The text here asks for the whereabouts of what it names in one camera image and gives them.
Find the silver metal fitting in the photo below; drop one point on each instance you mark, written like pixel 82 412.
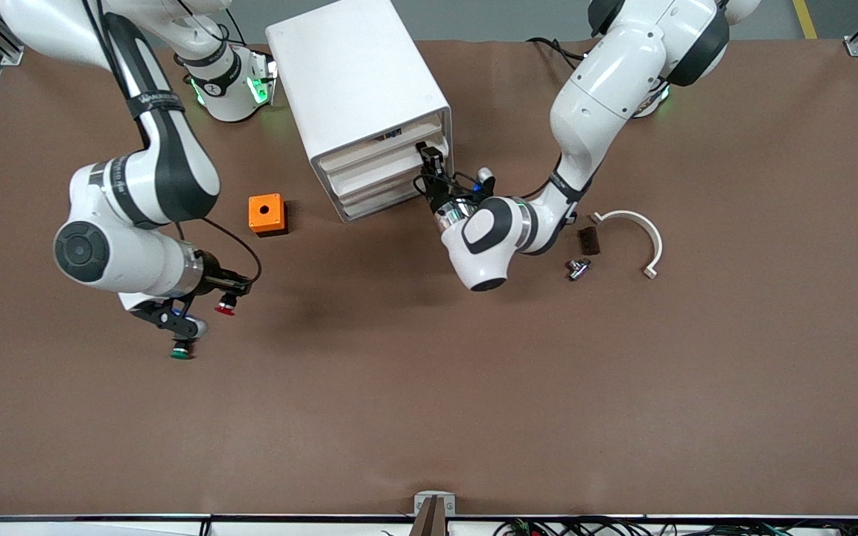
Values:
pixel 578 269

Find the orange button enclosure box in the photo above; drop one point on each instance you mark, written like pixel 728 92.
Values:
pixel 265 212

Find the white curved plastic bracket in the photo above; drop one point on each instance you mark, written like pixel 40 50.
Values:
pixel 649 231

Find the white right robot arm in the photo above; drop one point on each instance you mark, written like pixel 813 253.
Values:
pixel 146 186

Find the white drawer cabinet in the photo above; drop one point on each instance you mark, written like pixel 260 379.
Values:
pixel 354 74

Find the red mushroom push button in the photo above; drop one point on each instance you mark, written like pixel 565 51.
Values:
pixel 226 307

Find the grey metal bracket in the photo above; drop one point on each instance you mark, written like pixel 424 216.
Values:
pixel 421 500

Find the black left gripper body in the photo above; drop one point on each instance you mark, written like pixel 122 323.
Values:
pixel 437 196

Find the brown terminal block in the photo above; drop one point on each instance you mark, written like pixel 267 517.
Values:
pixel 589 240

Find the dark small electrical part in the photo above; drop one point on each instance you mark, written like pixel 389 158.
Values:
pixel 392 135

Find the brown table mat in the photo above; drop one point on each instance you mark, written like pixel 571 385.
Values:
pixel 429 409

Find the white plastic drawer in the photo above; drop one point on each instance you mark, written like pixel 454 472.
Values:
pixel 354 207
pixel 354 190
pixel 354 173
pixel 354 155

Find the green mushroom push button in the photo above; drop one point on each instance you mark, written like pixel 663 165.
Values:
pixel 182 351

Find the brown camera pole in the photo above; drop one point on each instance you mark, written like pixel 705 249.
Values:
pixel 430 521

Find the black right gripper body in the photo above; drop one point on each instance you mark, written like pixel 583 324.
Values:
pixel 214 276

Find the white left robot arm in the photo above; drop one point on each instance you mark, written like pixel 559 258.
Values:
pixel 608 82

